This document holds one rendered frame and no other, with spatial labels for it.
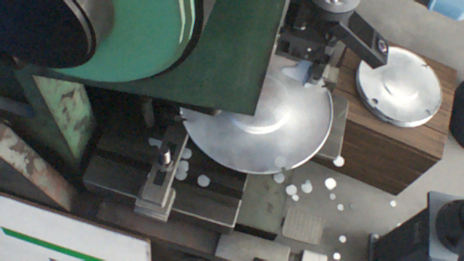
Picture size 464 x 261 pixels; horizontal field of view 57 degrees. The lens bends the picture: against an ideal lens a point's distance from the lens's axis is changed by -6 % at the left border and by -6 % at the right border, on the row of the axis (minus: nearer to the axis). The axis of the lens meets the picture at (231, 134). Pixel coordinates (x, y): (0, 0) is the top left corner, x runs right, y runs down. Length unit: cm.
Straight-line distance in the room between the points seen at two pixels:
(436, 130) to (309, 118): 74
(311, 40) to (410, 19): 169
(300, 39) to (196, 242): 47
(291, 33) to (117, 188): 44
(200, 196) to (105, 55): 59
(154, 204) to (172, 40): 59
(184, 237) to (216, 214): 11
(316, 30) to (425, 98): 93
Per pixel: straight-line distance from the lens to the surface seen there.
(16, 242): 128
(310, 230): 144
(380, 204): 173
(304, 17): 63
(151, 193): 80
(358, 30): 65
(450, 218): 123
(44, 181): 90
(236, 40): 42
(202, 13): 23
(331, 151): 84
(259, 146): 81
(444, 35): 234
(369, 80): 148
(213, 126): 82
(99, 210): 94
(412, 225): 138
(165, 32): 24
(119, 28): 25
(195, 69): 47
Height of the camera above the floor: 151
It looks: 63 degrees down
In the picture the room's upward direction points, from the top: 12 degrees clockwise
